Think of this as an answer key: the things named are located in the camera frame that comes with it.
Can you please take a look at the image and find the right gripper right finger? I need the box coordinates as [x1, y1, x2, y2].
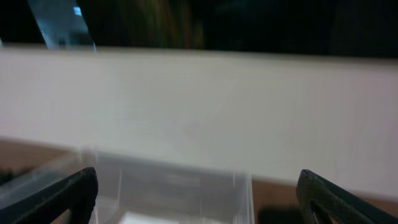
[296, 169, 397, 224]

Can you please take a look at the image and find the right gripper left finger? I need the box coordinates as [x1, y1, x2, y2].
[1, 167, 98, 224]

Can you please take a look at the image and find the black taped cloth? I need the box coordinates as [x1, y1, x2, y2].
[257, 207, 305, 224]

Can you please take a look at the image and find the clear plastic storage bin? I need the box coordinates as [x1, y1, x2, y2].
[1, 151, 254, 223]

